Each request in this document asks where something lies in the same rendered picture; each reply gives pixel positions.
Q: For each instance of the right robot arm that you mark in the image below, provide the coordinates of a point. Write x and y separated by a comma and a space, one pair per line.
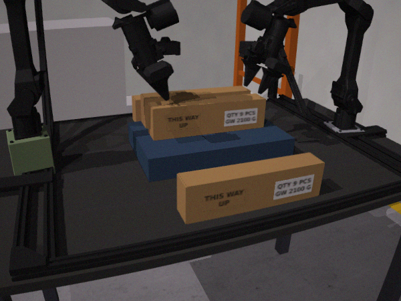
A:
29, 83

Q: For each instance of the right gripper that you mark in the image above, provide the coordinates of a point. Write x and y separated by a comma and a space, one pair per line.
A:
146, 57

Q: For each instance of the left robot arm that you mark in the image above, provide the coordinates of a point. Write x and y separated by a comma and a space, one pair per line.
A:
358, 18

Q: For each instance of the brown cardboard carton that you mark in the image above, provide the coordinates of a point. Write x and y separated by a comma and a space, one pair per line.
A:
136, 108
199, 116
186, 94
229, 190

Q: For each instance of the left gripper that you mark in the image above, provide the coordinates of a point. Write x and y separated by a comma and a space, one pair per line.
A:
274, 65

